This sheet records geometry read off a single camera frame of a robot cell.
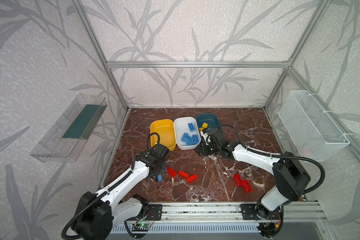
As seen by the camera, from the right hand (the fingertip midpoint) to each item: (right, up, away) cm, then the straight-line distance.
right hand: (199, 143), depth 88 cm
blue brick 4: (-23, -18, -5) cm, 29 cm away
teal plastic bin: (+11, +15, +22) cm, 29 cm away
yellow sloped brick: (+5, +10, +19) cm, 22 cm away
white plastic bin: (-12, +10, +19) cm, 25 cm away
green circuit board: (-28, -36, -17) cm, 49 cm away
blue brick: (-8, +3, +10) cm, 14 cm away
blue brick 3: (-6, -1, +11) cm, 12 cm away
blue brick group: (-5, +9, +17) cm, 20 cm away
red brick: (-17, -16, -2) cm, 23 cm away
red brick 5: (+25, -22, -7) cm, 35 cm away
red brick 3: (-5, -18, -6) cm, 20 cm away
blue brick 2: (-2, +2, +11) cm, 12 cm away
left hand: (-21, -11, -5) cm, 24 cm away
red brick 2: (-9, -17, -4) cm, 20 cm away
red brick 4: (+22, -20, -4) cm, 30 cm away
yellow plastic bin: (-23, +8, +17) cm, 30 cm away
